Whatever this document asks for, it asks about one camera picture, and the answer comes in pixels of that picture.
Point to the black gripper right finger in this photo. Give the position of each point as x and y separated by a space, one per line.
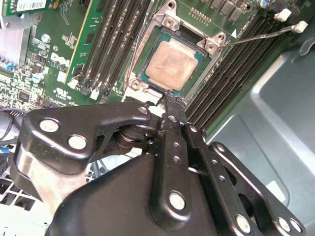
216 172

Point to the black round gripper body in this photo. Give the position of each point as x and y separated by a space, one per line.
110 204

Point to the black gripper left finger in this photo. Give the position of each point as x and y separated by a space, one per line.
103 115

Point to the metal socket cover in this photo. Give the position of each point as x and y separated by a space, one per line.
137 97

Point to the thin metal locking lever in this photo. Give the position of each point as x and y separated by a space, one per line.
135 52
258 37

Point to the square CPU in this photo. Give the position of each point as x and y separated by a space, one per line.
172 64

